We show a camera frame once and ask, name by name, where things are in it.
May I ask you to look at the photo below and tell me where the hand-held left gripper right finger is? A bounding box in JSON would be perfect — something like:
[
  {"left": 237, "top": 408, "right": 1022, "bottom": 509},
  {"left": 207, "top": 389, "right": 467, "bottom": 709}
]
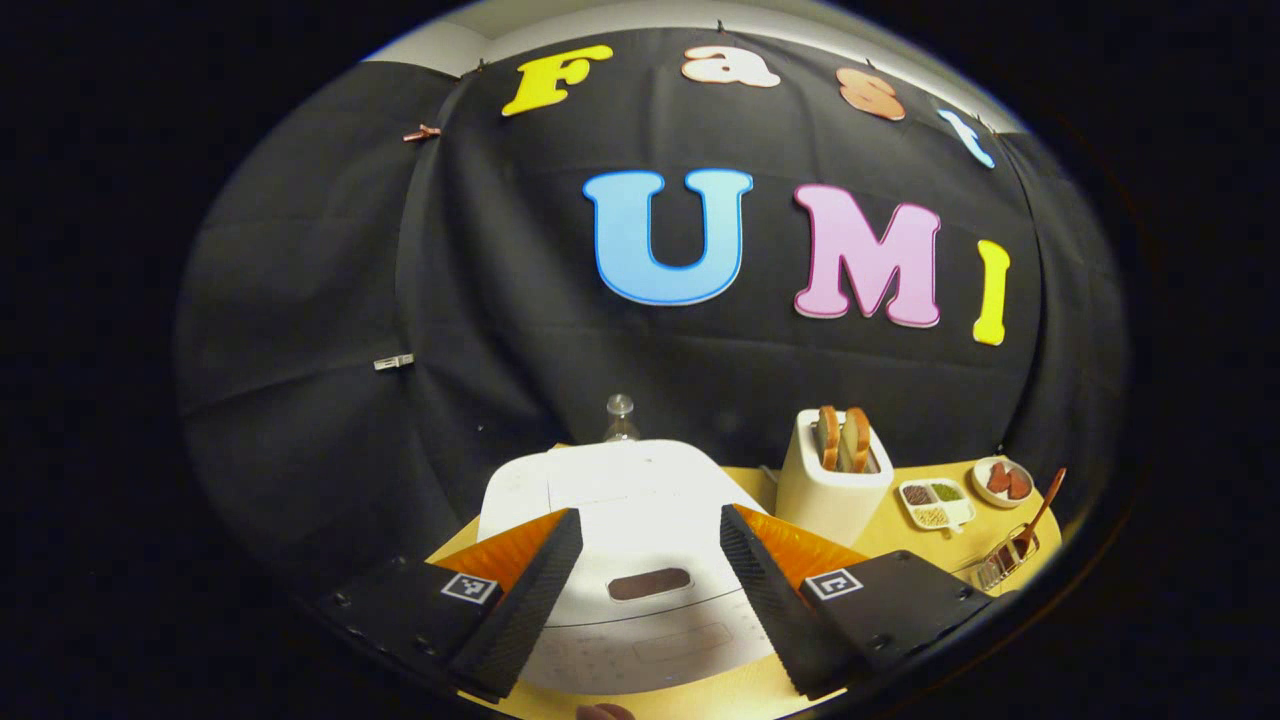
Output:
[{"left": 719, "top": 503, "right": 996, "bottom": 701}]

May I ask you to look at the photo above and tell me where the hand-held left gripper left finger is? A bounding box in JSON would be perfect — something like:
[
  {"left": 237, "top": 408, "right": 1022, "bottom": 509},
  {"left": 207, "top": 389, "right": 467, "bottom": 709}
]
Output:
[{"left": 318, "top": 507, "right": 584, "bottom": 703}]

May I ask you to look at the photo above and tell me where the white rice cooker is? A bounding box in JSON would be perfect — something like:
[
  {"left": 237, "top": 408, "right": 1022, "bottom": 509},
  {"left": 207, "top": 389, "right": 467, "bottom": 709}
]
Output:
[{"left": 477, "top": 439, "right": 776, "bottom": 697}]

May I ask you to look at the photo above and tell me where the wire chopstick holder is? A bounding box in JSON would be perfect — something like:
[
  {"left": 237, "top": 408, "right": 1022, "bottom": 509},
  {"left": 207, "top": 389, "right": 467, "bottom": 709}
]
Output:
[{"left": 972, "top": 523, "right": 1041, "bottom": 591}]

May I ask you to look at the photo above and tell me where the brown wooden spoon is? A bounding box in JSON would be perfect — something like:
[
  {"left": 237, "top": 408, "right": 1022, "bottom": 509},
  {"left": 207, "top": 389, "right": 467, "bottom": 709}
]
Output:
[{"left": 1012, "top": 467, "right": 1068, "bottom": 557}]

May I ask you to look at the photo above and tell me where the white toaster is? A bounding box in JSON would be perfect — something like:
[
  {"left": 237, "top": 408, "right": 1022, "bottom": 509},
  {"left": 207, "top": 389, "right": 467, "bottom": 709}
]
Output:
[{"left": 775, "top": 408, "right": 895, "bottom": 548}]

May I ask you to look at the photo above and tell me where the white divided bean dish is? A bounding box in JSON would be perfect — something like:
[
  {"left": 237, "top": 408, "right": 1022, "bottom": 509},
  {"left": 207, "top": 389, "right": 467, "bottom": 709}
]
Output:
[{"left": 898, "top": 478, "right": 976, "bottom": 532}]

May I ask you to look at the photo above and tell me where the clear plastic bottle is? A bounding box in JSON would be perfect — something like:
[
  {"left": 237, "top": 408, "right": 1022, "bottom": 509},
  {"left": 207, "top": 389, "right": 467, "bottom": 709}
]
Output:
[{"left": 603, "top": 394, "right": 641, "bottom": 443}]

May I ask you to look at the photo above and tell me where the white round plate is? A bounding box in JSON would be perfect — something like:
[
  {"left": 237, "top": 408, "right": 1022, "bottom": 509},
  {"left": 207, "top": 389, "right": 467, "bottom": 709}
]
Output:
[{"left": 971, "top": 456, "right": 1035, "bottom": 510}]

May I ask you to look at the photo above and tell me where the black backdrop cloth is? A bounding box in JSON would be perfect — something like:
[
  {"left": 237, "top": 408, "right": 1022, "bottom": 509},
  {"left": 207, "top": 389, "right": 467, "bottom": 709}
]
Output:
[{"left": 175, "top": 28, "right": 1131, "bottom": 601}]

